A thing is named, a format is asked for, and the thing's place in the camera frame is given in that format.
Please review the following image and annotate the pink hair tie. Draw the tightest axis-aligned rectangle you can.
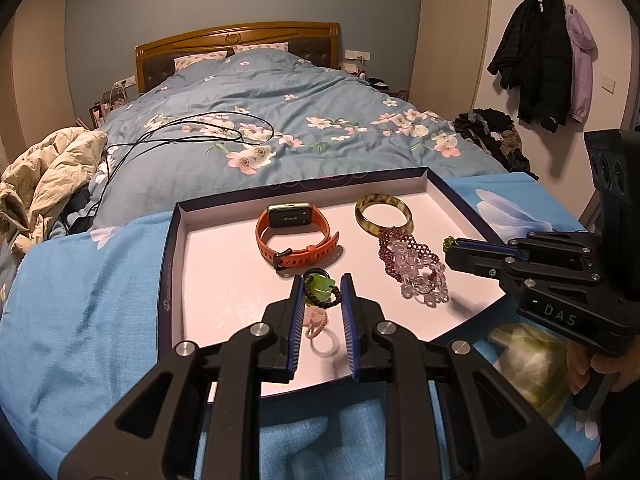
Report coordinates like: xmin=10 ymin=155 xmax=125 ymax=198
xmin=302 ymin=304 xmax=329 ymax=340

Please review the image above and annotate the lilac beaded bracelet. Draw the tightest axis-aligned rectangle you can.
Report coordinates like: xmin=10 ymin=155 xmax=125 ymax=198
xmin=389 ymin=238 xmax=450 ymax=309

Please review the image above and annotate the black hair tie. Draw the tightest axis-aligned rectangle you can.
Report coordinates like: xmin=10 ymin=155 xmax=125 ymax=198
xmin=302 ymin=268 xmax=344 ymax=309

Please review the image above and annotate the dark blue jewelry tray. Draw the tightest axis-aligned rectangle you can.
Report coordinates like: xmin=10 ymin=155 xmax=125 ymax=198
xmin=156 ymin=166 xmax=511 ymax=401

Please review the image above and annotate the dark red beaded bracelet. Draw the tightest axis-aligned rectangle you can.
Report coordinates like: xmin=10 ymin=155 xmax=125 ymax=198
xmin=377 ymin=226 xmax=432 ymax=283

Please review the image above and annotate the tortoiseshell bangle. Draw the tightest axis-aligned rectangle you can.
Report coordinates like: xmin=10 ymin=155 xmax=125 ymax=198
xmin=354 ymin=193 xmax=414 ymax=237

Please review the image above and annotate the orange smart watch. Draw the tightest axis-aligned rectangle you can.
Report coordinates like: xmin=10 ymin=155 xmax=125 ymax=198
xmin=255 ymin=202 xmax=340 ymax=271

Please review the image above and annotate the right hand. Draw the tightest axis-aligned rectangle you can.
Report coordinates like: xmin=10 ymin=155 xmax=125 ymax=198
xmin=565 ymin=337 xmax=640 ymax=394

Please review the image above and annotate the dark clothes pile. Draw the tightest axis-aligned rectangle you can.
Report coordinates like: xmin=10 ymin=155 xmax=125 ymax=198
xmin=454 ymin=108 xmax=539 ymax=181

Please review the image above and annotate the black hanging coat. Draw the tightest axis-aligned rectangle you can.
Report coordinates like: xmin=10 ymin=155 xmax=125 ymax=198
xmin=518 ymin=0 xmax=573 ymax=133

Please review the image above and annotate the blue floral blanket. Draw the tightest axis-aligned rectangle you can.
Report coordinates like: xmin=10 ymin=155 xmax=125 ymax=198
xmin=1 ymin=169 xmax=599 ymax=476

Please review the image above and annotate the dark checked hanging jacket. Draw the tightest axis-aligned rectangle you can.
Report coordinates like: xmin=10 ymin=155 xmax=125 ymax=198
xmin=487 ymin=0 xmax=541 ymax=90

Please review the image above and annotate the purple hanging jacket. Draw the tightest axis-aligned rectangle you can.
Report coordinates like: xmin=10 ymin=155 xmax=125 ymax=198
xmin=565 ymin=4 xmax=597 ymax=124

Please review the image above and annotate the grey-blue floral duvet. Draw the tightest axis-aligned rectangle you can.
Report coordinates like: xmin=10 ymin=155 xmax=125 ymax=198
xmin=88 ymin=49 xmax=501 ymax=226

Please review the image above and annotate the wooden headboard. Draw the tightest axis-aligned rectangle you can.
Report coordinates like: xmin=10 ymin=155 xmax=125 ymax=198
xmin=136 ymin=21 xmax=342 ymax=94

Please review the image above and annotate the cream puffer jacket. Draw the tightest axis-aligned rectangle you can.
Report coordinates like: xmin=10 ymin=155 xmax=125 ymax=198
xmin=1 ymin=127 xmax=107 ymax=255

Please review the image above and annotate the right floral pillow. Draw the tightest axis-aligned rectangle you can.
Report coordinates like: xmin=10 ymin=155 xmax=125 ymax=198
xmin=233 ymin=42 xmax=290 ymax=54

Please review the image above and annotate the floral pillow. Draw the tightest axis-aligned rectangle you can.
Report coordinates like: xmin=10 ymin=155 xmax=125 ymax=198
xmin=233 ymin=42 xmax=290 ymax=54
xmin=174 ymin=50 xmax=228 ymax=73

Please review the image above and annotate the left floral pillow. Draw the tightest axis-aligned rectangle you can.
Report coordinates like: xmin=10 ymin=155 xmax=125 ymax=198
xmin=174 ymin=50 xmax=228 ymax=73

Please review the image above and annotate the black cable on bed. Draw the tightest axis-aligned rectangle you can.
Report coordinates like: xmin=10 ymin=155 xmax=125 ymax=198
xmin=89 ymin=110 xmax=276 ymax=216

